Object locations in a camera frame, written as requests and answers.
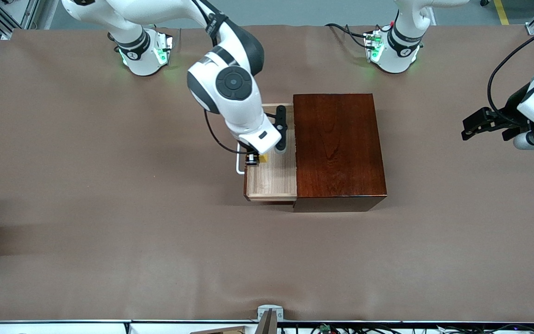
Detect aluminium frame with diagonal struts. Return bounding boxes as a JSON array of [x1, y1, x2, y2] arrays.
[[0, 0, 40, 40]]

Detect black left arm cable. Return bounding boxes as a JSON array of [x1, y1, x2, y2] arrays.
[[487, 26, 534, 126]]

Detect black left base cable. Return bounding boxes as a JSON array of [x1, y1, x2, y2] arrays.
[[325, 23, 370, 48]]

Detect wooden drawer with dark front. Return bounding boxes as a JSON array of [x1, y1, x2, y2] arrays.
[[243, 103, 298, 201]]

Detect white metal drawer handle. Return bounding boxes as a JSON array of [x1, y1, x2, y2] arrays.
[[236, 141, 247, 175]]

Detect tangled black cables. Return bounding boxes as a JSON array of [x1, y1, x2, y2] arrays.
[[279, 323, 534, 334]]

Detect brown cardboard piece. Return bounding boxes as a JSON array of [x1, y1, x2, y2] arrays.
[[189, 326, 248, 334]]

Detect dark wooden drawer cabinet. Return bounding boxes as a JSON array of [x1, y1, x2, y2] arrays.
[[293, 93, 388, 213]]

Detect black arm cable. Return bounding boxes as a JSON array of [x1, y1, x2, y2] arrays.
[[487, 26, 534, 126], [203, 109, 249, 155]]

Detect grey metal camera bracket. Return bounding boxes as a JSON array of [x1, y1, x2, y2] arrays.
[[257, 304, 285, 334]]

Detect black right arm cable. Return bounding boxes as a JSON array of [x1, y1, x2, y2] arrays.
[[203, 109, 249, 155]]

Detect brown table cover sheet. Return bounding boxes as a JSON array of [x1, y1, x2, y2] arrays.
[[0, 24, 534, 323]]

